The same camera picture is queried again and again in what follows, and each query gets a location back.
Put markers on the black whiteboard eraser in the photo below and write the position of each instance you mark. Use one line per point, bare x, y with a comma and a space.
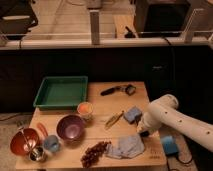
144, 134

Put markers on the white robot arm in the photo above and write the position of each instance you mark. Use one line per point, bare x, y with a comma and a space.
164, 111

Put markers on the purple bowl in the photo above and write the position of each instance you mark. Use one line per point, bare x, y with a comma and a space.
70, 127

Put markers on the red bowl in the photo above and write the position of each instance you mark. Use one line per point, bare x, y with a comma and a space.
18, 145

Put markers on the orange cup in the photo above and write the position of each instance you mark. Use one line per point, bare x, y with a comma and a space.
85, 110

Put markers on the green plastic tray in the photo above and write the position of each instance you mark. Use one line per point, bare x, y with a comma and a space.
61, 92

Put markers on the light blue cloth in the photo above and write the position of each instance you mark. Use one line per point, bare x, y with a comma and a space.
128, 147

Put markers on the bunch of dark grapes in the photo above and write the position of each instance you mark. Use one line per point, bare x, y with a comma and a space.
92, 154

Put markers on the orange carrot toy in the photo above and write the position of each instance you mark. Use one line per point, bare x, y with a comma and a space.
43, 130

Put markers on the blue mug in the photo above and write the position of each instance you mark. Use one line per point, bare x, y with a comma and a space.
51, 143

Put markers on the black cabinet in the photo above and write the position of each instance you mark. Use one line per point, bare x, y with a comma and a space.
160, 16

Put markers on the blue box on floor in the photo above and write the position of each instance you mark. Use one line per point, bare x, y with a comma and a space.
169, 145

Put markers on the metal spoon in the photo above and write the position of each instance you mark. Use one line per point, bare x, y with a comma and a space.
21, 129

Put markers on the small metal cup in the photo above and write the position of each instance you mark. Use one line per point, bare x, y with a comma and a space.
37, 154

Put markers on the black chair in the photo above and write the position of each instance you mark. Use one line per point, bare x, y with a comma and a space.
17, 16

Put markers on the black handled brush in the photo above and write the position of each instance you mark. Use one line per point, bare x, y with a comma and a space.
128, 89

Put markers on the black object on rail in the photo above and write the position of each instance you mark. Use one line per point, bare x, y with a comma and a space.
129, 33

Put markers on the grey vertical post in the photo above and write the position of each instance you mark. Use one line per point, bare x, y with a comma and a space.
95, 30

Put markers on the grey slanted post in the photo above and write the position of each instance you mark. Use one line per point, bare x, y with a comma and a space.
192, 24

